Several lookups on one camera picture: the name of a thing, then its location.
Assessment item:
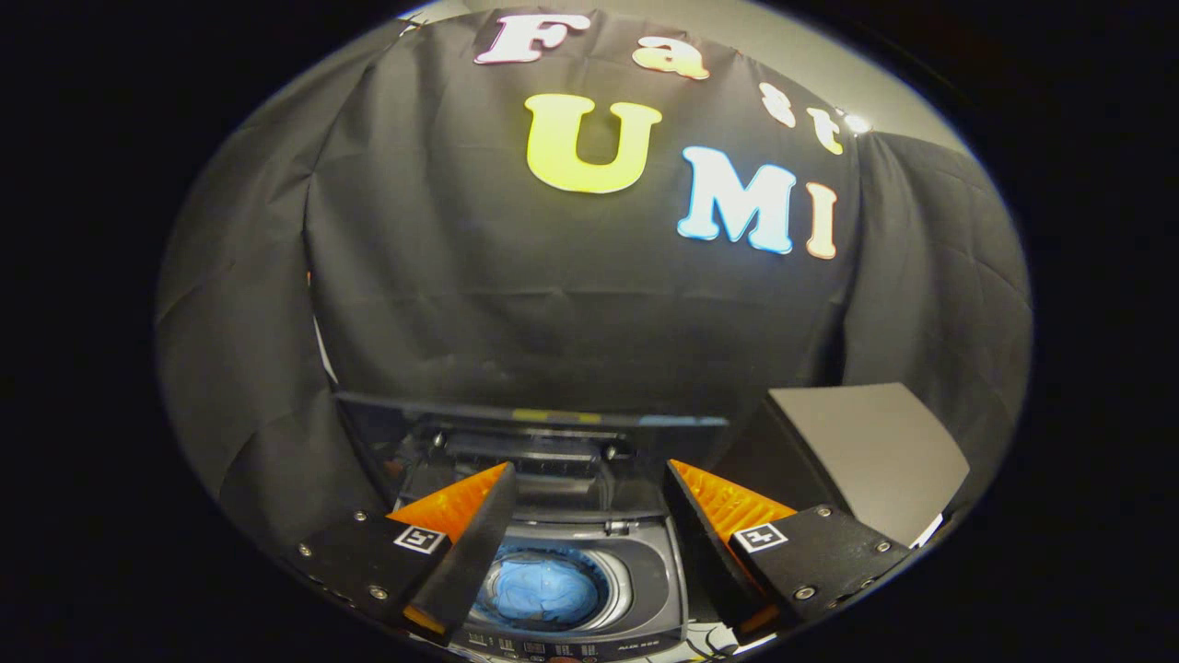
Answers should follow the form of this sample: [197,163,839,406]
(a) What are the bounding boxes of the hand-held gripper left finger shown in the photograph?
[293,462,519,646]

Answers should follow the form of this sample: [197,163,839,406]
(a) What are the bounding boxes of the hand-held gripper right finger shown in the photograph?
[665,459,915,646]

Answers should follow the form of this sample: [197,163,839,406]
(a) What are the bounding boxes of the dark grey washing machine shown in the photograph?
[396,516,692,663]

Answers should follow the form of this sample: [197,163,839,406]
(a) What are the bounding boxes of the light blue polo shirt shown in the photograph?
[485,552,601,624]

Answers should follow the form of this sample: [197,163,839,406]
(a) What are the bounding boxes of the grey cabinet with black top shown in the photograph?
[714,382,971,549]

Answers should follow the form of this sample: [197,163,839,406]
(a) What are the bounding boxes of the black backdrop cloth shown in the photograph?
[155,9,1033,544]

